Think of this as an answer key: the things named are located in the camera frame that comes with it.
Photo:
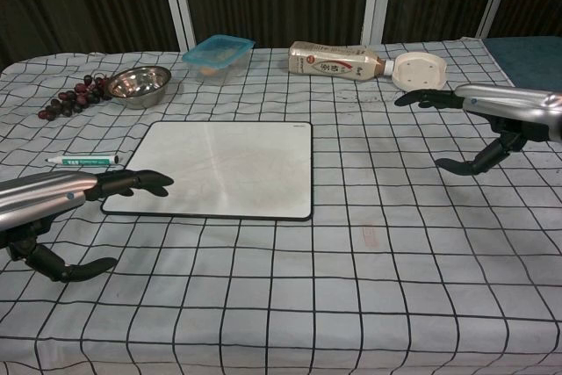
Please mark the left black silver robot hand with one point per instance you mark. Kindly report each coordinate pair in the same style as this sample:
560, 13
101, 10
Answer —
44, 192

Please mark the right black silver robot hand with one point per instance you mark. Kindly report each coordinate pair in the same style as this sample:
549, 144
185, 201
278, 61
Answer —
509, 103

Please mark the white green marker pen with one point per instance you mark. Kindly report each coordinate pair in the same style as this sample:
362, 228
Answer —
83, 160

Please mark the bunch of dark red grapes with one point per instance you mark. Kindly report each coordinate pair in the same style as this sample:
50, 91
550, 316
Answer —
70, 103

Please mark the stainless steel bowl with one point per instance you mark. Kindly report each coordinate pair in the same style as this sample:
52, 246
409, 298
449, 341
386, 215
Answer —
138, 85

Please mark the beige tea bottle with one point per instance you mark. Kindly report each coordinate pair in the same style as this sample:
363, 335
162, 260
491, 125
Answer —
333, 62

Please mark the clear container with blue lid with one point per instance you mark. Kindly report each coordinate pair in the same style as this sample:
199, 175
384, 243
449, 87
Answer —
217, 56

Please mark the white black checked tablecloth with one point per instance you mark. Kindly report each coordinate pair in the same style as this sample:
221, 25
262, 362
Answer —
307, 283

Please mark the white dry-erase board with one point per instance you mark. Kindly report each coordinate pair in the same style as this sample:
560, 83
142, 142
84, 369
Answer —
237, 168

